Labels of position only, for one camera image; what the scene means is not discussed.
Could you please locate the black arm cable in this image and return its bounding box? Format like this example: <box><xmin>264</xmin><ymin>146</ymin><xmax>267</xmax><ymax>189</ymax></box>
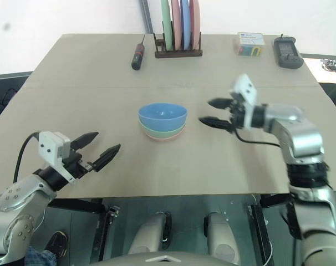
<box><xmin>233</xmin><ymin>127</ymin><xmax>281</xmax><ymax>148</ymax></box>
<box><xmin>13</xmin><ymin>132</ymin><xmax>42</xmax><ymax>183</ymax></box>

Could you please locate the small printed cardboard box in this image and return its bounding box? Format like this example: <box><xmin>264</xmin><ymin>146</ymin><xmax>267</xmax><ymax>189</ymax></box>
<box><xmin>232</xmin><ymin>32</ymin><xmax>267</xmax><ymax>58</ymax></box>

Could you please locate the black remote controller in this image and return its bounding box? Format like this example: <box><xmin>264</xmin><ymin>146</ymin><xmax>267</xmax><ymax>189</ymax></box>
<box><xmin>273</xmin><ymin>33</ymin><xmax>305</xmax><ymax>68</ymax></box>

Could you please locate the grey robot torso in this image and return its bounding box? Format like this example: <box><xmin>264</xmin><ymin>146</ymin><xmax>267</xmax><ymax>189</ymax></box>
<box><xmin>89</xmin><ymin>251</ymin><xmax>242</xmax><ymax>266</ymax></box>

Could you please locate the metal clamp part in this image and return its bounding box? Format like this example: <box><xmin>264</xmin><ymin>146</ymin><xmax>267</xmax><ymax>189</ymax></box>
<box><xmin>320</xmin><ymin>58</ymin><xmax>336</xmax><ymax>73</ymax></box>

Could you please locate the pink plate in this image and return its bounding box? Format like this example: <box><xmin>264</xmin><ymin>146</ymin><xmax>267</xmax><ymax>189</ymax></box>
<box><xmin>189</xmin><ymin>0</ymin><xmax>201</xmax><ymax>48</ymax></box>
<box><xmin>171</xmin><ymin>0</ymin><xmax>183</xmax><ymax>51</ymax></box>

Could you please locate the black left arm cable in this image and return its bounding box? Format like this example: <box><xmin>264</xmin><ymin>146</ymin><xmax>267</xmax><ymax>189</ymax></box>
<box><xmin>13</xmin><ymin>132</ymin><xmax>42</xmax><ymax>183</ymax></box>

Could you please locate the dark wooden plate rack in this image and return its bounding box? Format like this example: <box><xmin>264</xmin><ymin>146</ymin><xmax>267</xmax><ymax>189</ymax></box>
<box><xmin>153</xmin><ymin>31</ymin><xmax>203</xmax><ymax>59</ymax></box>

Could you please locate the green bowl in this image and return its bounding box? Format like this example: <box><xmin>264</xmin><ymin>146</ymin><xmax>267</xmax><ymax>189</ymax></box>
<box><xmin>140</xmin><ymin>120</ymin><xmax>187</xmax><ymax>139</ymax></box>

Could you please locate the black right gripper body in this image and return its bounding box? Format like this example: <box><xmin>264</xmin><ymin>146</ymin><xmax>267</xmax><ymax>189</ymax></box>
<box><xmin>226</xmin><ymin>95</ymin><xmax>245</xmax><ymax>131</ymax></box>

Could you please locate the grey ribbed pole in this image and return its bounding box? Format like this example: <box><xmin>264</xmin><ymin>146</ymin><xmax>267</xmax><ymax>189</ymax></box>
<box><xmin>141</xmin><ymin>0</ymin><xmax>154</xmax><ymax>34</ymax></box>

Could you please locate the blue plaid trouser leg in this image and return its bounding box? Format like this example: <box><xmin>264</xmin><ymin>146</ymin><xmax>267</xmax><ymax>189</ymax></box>
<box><xmin>23</xmin><ymin>245</ymin><xmax>58</xmax><ymax>266</ymax></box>

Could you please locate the green plate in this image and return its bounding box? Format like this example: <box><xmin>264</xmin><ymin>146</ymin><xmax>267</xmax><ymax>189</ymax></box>
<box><xmin>160</xmin><ymin>0</ymin><xmax>174</xmax><ymax>52</ymax></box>

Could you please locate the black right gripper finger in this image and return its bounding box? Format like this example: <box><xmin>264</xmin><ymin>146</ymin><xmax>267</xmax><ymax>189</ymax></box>
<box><xmin>207</xmin><ymin>98</ymin><xmax>233</xmax><ymax>110</ymax></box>
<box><xmin>198</xmin><ymin>116</ymin><xmax>232</xmax><ymax>129</ymax></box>

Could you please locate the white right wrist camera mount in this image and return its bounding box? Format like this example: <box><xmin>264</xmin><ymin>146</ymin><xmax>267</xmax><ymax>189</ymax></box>
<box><xmin>229</xmin><ymin>73</ymin><xmax>258</xmax><ymax>130</ymax></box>

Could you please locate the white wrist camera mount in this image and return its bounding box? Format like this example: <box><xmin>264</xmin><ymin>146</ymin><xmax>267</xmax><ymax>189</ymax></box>
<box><xmin>38</xmin><ymin>131</ymin><xmax>77</xmax><ymax>185</ymax></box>
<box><xmin>229</xmin><ymin>73</ymin><xmax>258</xmax><ymax>130</ymax></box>

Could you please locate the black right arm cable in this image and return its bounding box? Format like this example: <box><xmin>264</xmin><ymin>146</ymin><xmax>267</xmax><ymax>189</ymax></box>
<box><xmin>233</xmin><ymin>127</ymin><xmax>281</xmax><ymax>148</ymax></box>

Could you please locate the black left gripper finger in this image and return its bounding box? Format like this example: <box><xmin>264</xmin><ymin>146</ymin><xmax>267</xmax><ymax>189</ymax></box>
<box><xmin>90</xmin><ymin>144</ymin><xmax>121</xmax><ymax>172</ymax></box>
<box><xmin>70</xmin><ymin>132</ymin><xmax>99</xmax><ymax>152</ymax></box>

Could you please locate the blue plate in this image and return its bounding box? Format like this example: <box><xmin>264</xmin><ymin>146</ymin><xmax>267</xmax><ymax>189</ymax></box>
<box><xmin>180</xmin><ymin>0</ymin><xmax>192</xmax><ymax>50</ymax></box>

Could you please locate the pink bowl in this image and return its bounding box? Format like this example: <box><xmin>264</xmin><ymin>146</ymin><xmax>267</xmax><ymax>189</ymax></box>
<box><xmin>145</xmin><ymin>127</ymin><xmax>185</xmax><ymax>144</ymax></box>

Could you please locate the black table leg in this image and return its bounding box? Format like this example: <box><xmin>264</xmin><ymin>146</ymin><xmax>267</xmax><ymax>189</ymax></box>
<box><xmin>247</xmin><ymin>195</ymin><xmax>276</xmax><ymax>266</ymax></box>
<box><xmin>97</xmin><ymin>204</ymin><xmax>121</xmax><ymax>262</ymax></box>

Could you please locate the black shoe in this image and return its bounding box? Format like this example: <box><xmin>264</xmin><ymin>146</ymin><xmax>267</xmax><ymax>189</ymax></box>
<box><xmin>44</xmin><ymin>231</ymin><xmax>68</xmax><ymax>262</ymax></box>

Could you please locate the grey right robot thigh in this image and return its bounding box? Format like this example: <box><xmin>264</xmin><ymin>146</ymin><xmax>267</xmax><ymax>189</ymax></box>
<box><xmin>203</xmin><ymin>212</ymin><xmax>241</xmax><ymax>265</ymax></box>

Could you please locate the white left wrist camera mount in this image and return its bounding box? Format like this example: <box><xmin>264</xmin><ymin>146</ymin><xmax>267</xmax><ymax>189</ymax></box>
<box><xmin>38</xmin><ymin>131</ymin><xmax>77</xmax><ymax>185</ymax></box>

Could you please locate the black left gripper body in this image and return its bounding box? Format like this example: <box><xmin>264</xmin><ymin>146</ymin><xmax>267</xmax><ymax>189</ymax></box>
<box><xmin>62</xmin><ymin>149</ymin><xmax>95</xmax><ymax>180</ymax></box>

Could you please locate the blue bowl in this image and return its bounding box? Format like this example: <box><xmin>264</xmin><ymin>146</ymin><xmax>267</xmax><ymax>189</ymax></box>
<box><xmin>138</xmin><ymin>103</ymin><xmax>188</xmax><ymax>131</ymax></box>

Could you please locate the grey left robot thigh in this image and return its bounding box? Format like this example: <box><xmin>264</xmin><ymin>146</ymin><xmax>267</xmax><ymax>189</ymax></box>
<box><xmin>128</xmin><ymin>211</ymin><xmax>172</xmax><ymax>255</ymax></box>

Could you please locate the grey robot thigh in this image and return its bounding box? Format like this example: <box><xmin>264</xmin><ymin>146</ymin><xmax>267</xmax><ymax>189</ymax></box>
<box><xmin>128</xmin><ymin>211</ymin><xmax>172</xmax><ymax>255</ymax></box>
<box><xmin>203</xmin><ymin>212</ymin><xmax>241</xmax><ymax>265</ymax></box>

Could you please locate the black screwdriver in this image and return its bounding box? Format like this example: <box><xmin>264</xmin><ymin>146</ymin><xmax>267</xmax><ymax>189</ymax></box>
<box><xmin>131</xmin><ymin>34</ymin><xmax>146</xmax><ymax>71</ymax></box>

